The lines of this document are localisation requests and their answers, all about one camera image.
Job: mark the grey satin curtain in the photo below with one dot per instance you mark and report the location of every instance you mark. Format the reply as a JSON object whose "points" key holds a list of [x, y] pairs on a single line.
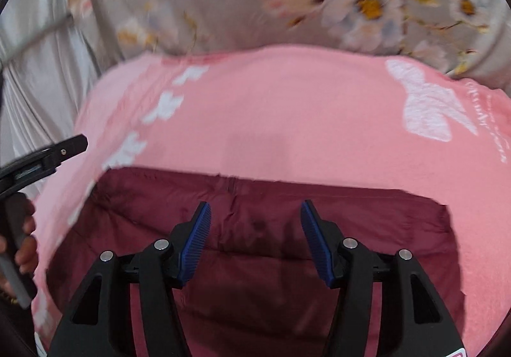
{"points": [[36, 81]]}

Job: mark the person's left hand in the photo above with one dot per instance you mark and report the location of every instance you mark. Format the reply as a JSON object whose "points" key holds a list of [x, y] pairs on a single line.
{"points": [[28, 257]]}

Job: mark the pink printed blanket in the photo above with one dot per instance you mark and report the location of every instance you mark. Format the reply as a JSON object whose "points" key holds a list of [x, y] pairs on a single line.
{"points": [[279, 113]]}

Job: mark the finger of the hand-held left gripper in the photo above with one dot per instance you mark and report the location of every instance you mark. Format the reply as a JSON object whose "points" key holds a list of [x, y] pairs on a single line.
{"points": [[52, 155]]}

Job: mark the maroon puffer jacket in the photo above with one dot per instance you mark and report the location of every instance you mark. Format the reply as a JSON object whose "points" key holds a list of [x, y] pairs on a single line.
{"points": [[255, 261]]}

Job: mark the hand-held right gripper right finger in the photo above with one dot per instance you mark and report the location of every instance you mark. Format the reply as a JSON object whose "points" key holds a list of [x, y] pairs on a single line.
{"points": [[315, 241]]}

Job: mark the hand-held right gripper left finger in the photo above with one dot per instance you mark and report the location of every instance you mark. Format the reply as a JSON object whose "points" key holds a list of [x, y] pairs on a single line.
{"points": [[195, 239]]}

